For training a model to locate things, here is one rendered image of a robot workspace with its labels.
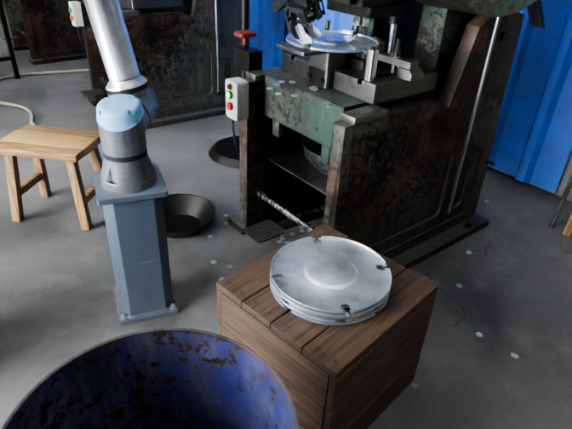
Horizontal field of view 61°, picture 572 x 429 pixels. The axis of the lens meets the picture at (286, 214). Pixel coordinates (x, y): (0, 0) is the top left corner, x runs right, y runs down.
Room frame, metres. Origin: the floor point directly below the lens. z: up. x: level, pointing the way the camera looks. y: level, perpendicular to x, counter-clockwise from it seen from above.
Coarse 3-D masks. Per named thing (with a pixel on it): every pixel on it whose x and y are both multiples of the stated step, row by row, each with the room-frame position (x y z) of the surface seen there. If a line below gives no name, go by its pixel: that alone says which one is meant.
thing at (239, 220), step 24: (264, 72) 1.70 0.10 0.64; (264, 96) 1.69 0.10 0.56; (240, 120) 1.68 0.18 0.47; (264, 120) 1.71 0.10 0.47; (240, 144) 1.68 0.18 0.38; (264, 144) 1.71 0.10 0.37; (288, 144) 1.77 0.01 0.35; (240, 168) 1.68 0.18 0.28; (264, 168) 1.70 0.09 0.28; (240, 192) 1.68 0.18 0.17; (264, 192) 1.70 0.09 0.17; (288, 192) 1.79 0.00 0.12; (312, 192) 1.88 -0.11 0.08; (240, 216) 1.68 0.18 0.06; (264, 216) 1.70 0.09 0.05
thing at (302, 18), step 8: (296, 0) 1.40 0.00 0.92; (304, 0) 1.37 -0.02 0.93; (312, 0) 1.38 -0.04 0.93; (320, 0) 1.40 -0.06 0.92; (288, 8) 1.41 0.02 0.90; (296, 8) 1.38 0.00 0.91; (304, 8) 1.37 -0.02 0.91; (312, 8) 1.40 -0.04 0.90; (320, 8) 1.40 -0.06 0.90; (296, 16) 1.41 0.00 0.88; (304, 16) 1.36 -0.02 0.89; (312, 16) 1.40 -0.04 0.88; (320, 16) 1.40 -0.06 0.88; (304, 24) 1.38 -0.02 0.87
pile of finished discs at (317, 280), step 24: (312, 240) 1.06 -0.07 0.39; (336, 240) 1.06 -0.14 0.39; (288, 264) 0.95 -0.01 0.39; (312, 264) 0.95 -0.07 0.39; (336, 264) 0.95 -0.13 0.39; (360, 264) 0.96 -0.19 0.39; (384, 264) 0.97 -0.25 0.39; (288, 288) 0.86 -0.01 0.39; (312, 288) 0.86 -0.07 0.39; (336, 288) 0.87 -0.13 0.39; (360, 288) 0.87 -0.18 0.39; (384, 288) 0.88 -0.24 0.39; (312, 312) 0.79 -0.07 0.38; (336, 312) 0.78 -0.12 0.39; (360, 312) 0.79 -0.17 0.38
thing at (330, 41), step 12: (288, 36) 1.63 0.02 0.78; (324, 36) 1.63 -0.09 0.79; (336, 36) 1.64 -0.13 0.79; (348, 36) 1.68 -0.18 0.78; (360, 36) 1.69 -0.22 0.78; (312, 48) 1.46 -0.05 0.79; (324, 48) 1.49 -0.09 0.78; (336, 48) 1.50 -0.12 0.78; (348, 48) 1.51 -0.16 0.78; (360, 48) 1.52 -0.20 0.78
